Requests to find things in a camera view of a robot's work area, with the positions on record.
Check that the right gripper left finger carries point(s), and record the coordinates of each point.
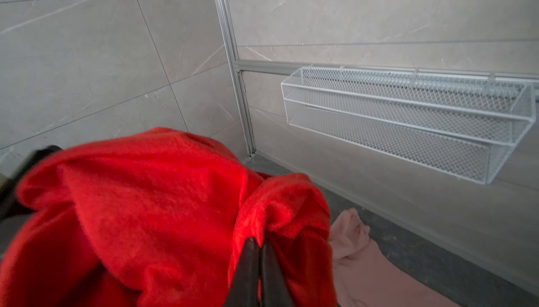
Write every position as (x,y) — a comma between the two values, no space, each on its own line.
(243,290)

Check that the red cloth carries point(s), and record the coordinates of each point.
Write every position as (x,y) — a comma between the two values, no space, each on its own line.
(159,219)

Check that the white wire mesh basket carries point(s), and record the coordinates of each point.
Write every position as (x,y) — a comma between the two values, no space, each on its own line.
(463,125)

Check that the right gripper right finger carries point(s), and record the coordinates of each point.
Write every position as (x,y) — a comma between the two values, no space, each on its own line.
(274,291)

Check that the pink cloth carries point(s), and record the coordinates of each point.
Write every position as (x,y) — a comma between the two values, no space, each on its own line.
(364,277)

